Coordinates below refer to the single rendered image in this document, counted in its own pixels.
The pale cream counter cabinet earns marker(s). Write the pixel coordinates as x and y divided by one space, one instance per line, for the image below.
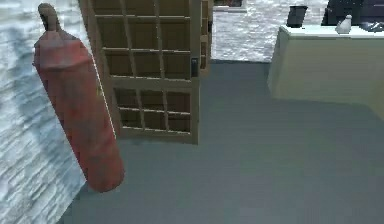
330 66

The black bin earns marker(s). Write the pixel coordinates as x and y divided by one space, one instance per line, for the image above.
296 16

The white bottle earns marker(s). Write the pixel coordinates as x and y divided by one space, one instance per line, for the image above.
344 25

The dark flat object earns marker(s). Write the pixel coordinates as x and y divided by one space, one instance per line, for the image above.
372 26

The dark appliance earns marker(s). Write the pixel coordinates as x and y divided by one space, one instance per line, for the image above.
356 11

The red fire extinguisher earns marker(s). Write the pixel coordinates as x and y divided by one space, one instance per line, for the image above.
80 110

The tan lattice room door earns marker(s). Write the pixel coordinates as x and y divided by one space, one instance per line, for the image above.
150 66

